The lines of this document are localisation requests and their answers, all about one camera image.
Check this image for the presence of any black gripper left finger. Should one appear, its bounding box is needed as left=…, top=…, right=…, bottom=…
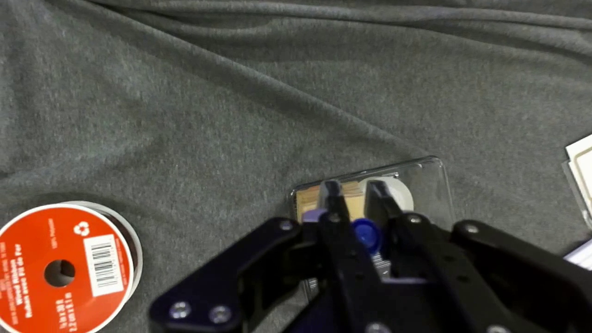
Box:
left=149, top=180, right=384, bottom=333

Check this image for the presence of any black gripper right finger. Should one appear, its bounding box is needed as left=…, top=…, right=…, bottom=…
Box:
left=370, top=182, right=592, bottom=333

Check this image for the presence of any blue capped marker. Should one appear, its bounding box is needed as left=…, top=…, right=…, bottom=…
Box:
left=349, top=219, right=390, bottom=262

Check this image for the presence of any clear tape roll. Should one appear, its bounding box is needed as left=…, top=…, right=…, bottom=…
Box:
left=368, top=175, right=416, bottom=216

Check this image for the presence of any clear container with tape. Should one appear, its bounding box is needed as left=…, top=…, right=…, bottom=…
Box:
left=288, top=154, right=458, bottom=249

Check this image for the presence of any brown wooden block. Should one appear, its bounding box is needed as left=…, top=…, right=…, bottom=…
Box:
left=294, top=180, right=366, bottom=223

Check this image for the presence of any black tablet white box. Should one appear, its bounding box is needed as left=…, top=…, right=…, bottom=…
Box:
left=562, top=132, right=592, bottom=228

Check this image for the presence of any grey tablecloth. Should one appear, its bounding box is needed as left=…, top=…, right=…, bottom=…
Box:
left=0, top=0, right=592, bottom=333

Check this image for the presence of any red ribbon spool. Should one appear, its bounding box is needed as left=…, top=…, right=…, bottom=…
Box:
left=0, top=201, right=146, bottom=333

